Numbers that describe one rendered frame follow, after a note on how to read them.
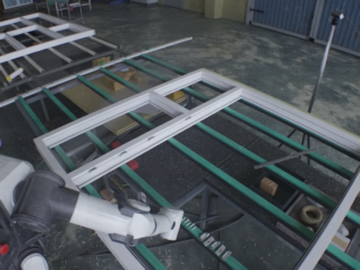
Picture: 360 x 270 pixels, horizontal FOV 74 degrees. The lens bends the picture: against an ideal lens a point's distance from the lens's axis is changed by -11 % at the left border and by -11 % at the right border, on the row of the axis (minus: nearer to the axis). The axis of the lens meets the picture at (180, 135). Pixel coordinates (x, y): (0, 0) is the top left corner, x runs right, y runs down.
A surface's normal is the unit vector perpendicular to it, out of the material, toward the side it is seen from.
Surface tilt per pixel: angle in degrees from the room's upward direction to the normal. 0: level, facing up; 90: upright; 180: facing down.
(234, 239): 0
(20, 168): 44
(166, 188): 0
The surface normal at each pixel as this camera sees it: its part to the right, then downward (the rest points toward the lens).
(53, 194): 0.46, -0.49
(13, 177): 0.69, -0.51
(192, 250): 0.00, -0.79
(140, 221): 0.36, 0.01
